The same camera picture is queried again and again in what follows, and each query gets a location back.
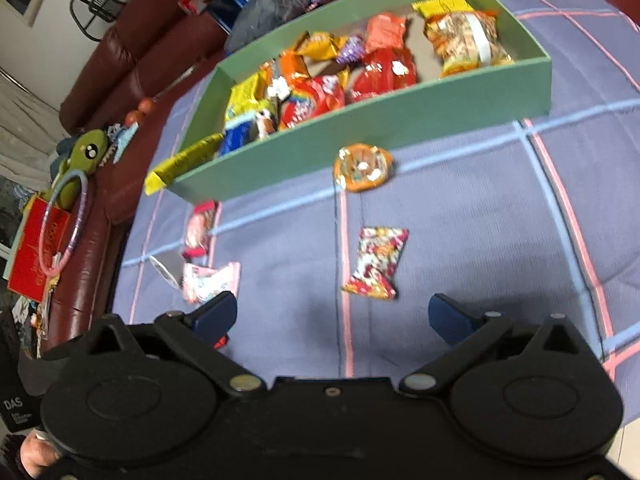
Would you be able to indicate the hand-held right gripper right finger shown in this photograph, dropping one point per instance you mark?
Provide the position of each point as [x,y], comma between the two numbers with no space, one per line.
[450,315]

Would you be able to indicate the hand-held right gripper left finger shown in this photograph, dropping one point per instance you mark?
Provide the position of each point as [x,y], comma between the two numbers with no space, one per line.
[217,315]

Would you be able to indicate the pink snack packet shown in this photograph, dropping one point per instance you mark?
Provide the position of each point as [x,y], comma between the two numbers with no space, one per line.
[210,282]

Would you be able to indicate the blue and white snack packet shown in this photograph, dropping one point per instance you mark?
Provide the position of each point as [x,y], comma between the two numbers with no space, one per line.
[237,135]

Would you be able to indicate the green cardboard box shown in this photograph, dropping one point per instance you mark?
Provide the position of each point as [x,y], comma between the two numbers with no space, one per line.
[400,115]

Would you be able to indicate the red rainbow candy packet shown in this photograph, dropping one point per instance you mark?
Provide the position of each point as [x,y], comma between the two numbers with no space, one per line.
[312,102]

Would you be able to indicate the red foil snack packet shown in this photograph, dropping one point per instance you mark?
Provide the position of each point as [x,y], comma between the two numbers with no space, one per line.
[385,77]

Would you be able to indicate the clear nut mix packet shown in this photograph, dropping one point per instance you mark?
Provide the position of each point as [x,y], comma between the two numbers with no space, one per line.
[467,45]

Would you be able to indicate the purple candy packet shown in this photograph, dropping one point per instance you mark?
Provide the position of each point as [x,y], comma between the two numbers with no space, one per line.
[351,49]

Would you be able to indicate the orange-red snack packet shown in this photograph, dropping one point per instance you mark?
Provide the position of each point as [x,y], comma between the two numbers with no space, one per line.
[385,32]

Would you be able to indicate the yellow crinkled snack packet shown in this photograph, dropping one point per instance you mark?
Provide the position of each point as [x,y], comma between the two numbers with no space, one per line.
[442,5]

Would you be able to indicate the person's left hand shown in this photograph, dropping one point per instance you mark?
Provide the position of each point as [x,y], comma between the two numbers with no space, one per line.
[40,455]

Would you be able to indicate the clear plastic wrapper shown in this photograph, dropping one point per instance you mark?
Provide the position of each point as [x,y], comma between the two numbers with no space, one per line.
[165,270]

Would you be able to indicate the blue plaid blanket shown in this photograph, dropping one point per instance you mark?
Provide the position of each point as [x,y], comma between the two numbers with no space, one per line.
[475,240]

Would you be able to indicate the red and pink candy packet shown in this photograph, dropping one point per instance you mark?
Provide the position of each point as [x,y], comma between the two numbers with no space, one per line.
[200,230]

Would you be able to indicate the floral candy packet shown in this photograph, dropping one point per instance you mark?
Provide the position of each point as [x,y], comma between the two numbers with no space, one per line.
[375,262]

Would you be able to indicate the red book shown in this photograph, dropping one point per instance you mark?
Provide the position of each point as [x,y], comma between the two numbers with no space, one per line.
[35,255]

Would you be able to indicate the long yellow snack packet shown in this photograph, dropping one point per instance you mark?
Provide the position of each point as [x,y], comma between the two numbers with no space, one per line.
[185,162]

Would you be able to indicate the pink and purple hoop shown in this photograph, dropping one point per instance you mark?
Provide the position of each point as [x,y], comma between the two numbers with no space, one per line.
[80,220]

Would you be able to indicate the round pretzel packet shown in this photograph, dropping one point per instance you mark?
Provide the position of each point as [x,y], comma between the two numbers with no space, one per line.
[362,167]

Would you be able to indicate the green turtle plush toy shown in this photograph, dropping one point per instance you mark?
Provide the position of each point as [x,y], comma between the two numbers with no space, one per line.
[82,152]

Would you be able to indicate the orange wooden beads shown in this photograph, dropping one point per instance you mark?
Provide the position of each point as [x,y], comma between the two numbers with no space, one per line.
[140,111]

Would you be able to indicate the flat yellow snack packet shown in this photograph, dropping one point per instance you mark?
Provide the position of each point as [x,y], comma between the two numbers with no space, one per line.
[245,97]

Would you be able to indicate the orange snack packet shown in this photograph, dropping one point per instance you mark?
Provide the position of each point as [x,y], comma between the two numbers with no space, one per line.
[290,67]

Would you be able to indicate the dark red leather sofa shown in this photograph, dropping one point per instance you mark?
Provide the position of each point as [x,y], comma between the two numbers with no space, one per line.
[125,60]

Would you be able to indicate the gold yellow candy packet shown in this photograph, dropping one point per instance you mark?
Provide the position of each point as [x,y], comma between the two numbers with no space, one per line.
[320,45]

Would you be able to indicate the grey cushion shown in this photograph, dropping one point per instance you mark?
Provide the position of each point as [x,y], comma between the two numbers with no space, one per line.
[270,10]

